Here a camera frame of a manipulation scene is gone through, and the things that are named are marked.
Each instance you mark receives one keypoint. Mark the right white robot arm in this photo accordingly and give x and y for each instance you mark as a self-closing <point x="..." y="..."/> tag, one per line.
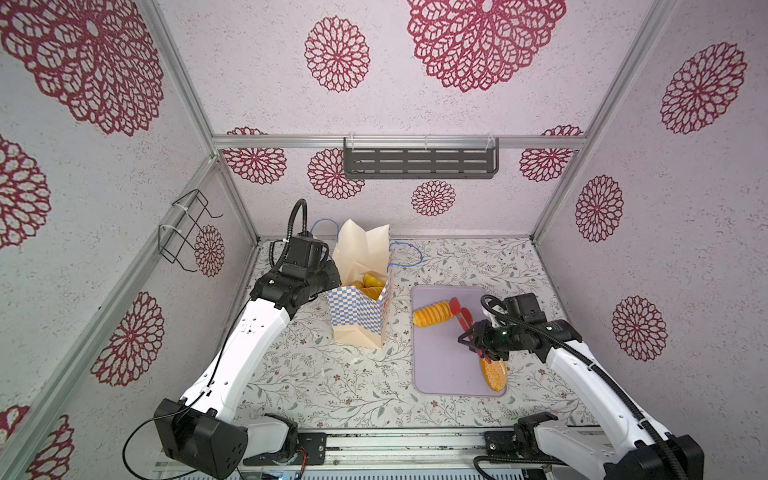
<point x="630" y="444"/>

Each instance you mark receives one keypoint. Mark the black wire wall rack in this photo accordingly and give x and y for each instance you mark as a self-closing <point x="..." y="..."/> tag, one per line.
<point x="172" y="239"/>

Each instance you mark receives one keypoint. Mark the blue checkered paper bag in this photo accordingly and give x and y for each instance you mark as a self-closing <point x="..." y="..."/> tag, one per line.
<point x="357" y="320"/>

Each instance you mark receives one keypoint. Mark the small yellow fake bread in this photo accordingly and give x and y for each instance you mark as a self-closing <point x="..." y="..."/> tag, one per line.
<point x="371" y="281"/>

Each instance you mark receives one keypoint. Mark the dark grey wall shelf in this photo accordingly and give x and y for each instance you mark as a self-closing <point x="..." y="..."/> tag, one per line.
<point x="423" y="163"/>

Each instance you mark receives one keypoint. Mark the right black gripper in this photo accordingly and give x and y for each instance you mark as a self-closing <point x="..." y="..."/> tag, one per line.
<point x="480" y="336"/>

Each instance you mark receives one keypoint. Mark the braided fake bread loaf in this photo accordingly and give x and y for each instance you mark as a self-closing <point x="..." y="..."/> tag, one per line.
<point x="433" y="314"/>

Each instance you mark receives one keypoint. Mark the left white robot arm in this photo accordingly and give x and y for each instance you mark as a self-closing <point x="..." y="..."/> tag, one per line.
<point x="198" y="430"/>

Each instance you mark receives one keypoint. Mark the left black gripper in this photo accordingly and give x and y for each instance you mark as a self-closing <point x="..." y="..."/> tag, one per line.
<point x="333" y="279"/>

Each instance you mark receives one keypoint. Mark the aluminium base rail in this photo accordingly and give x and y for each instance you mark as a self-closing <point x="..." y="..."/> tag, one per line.
<point x="401" y="453"/>

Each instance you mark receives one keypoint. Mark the lavender plastic tray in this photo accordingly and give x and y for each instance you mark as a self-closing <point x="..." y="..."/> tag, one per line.
<point x="442" y="366"/>

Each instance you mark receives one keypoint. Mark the corn topped fake bread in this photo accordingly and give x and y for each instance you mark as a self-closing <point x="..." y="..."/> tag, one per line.
<point x="374" y="292"/>

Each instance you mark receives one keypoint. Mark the oval sugared fake bread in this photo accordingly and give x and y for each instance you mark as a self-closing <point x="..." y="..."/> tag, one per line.
<point x="495" y="374"/>

